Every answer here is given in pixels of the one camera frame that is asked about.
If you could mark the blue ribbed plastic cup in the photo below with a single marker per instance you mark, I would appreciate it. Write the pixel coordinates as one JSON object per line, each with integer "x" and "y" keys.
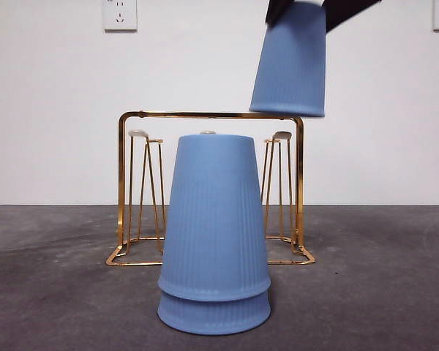
{"x": 214, "y": 318}
{"x": 214, "y": 219}
{"x": 289, "y": 66}

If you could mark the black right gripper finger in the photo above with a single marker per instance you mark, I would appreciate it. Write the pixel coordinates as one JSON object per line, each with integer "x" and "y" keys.
{"x": 342, "y": 11}
{"x": 276, "y": 9}

